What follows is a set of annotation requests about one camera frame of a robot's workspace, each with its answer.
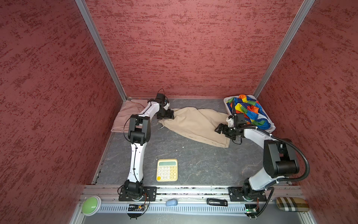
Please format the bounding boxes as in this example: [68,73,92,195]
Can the beige shorts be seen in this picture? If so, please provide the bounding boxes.
[159,107,230,148]

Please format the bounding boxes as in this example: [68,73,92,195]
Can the right circuit board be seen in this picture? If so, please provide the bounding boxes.
[244,204,260,215]

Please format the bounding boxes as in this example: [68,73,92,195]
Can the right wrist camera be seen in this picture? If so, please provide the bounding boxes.
[226,113,247,128]

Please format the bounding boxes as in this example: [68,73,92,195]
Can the plaid glasses case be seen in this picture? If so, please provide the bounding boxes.
[276,197,310,212]

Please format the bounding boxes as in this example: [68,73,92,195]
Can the black usb stick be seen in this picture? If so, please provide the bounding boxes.
[207,198,228,207]

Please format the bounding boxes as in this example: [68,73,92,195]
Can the white plastic basket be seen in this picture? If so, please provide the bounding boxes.
[223,95,276,133]

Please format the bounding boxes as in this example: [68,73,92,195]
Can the pink shorts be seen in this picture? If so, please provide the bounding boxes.
[111,99,148,133]

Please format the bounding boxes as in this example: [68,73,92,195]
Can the yellow calculator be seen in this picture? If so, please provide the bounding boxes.
[156,159,179,182]

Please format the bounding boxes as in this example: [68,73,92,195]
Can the small blue object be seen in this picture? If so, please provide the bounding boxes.
[166,199,178,207]

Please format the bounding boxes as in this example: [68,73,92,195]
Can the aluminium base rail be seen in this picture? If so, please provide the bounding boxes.
[70,185,316,224]

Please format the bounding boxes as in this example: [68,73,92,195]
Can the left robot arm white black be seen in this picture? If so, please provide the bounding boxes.
[122,99,174,201]

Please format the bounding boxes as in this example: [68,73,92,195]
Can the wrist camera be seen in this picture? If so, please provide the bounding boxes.
[155,93,170,108]
[226,113,247,128]

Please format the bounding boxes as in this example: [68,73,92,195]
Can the multicolour striped shorts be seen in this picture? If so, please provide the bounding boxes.
[226,94,271,131]

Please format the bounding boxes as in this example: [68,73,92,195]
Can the circuit board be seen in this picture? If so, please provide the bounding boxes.
[128,204,146,212]
[244,204,260,215]

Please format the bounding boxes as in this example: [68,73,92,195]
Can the left circuit board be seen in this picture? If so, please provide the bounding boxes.
[128,204,146,212]

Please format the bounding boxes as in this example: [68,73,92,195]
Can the black corrugated cable conduit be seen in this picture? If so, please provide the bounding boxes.
[232,96,310,217]

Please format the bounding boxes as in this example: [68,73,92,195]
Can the green round button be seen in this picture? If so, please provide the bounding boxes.
[82,196,102,216]

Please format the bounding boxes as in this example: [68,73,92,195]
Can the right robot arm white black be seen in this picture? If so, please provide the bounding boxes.
[215,124,300,202]

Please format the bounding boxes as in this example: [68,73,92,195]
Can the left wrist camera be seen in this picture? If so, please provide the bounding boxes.
[155,93,170,108]

